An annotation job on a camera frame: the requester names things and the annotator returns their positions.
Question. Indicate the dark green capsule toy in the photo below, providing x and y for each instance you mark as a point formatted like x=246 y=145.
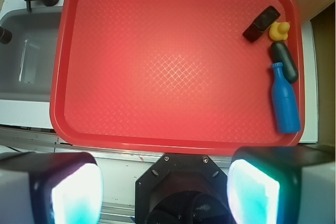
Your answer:
x=280 y=53

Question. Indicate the red plastic tray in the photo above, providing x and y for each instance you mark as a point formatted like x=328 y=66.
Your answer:
x=172 y=76

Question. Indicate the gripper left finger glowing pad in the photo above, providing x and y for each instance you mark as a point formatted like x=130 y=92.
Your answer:
x=50 y=188

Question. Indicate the black octagonal mount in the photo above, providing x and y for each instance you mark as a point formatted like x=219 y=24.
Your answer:
x=181 y=188

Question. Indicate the black box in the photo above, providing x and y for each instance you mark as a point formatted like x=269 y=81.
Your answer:
x=261 y=23

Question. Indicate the yellow rubber duck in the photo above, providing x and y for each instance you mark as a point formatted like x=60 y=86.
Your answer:
x=278 y=31

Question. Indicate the blue toy bottle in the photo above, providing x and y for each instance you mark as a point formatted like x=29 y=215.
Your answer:
x=284 y=102

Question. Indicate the grey toy sink basin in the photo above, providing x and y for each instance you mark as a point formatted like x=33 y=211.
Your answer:
x=27 y=61

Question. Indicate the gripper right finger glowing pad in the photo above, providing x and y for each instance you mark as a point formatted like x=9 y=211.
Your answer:
x=282 y=184

